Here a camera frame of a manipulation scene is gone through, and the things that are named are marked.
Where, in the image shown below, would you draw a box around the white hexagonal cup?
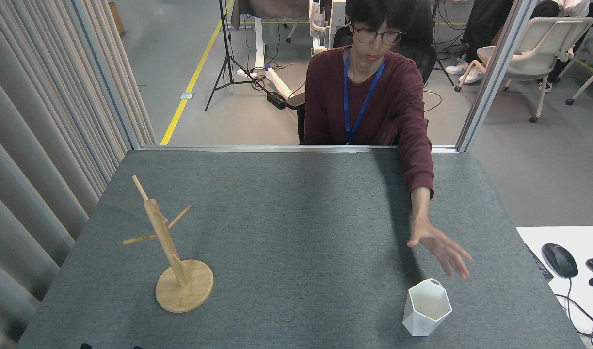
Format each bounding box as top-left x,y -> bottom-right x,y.
402,278 -> 453,337

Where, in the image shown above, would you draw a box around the wooden cup storage rack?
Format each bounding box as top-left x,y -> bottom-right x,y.
123,175 -> 214,313

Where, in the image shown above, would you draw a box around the person's left hand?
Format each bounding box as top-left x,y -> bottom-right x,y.
407,217 -> 473,281

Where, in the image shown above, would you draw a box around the grey pleated curtain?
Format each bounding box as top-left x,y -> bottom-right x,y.
0,0 -> 157,349

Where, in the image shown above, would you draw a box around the black tripod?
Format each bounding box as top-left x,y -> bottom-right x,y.
205,0 -> 267,112

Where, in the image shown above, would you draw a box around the cardboard box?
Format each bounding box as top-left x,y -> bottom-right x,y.
108,2 -> 126,35

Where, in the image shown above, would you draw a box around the person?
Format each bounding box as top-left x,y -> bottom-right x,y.
445,0 -> 588,93
299,0 -> 435,194

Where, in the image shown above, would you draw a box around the white machine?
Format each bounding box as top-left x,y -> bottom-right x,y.
309,0 -> 346,57

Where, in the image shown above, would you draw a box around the black-rimmed glasses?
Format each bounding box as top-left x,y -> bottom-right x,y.
350,23 -> 406,47

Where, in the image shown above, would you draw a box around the black office chair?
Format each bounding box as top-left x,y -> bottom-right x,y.
286,0 -> 438,145

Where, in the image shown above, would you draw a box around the black flat device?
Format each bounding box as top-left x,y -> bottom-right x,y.
525,243 -> 554,281

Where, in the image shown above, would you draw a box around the black computer mouse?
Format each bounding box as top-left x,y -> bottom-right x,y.
541,243 -> 579,279

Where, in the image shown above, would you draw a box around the white side table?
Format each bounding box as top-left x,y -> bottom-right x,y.
516,225 -> 593,349

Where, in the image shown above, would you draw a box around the white office chair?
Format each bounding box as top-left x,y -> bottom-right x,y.
454,17 -> 593,124

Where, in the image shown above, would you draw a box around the silver frame rail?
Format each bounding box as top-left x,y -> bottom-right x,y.
141,144 -> 458,154

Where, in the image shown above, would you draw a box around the blue lanyard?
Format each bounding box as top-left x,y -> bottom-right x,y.
343,48 -> 386,145

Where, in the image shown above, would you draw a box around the white desk frame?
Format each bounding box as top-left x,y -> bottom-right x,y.
231,0 -> 310,100

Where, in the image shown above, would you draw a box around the black mouse cable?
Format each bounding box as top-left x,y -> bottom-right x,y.
553,277 -> 593,340

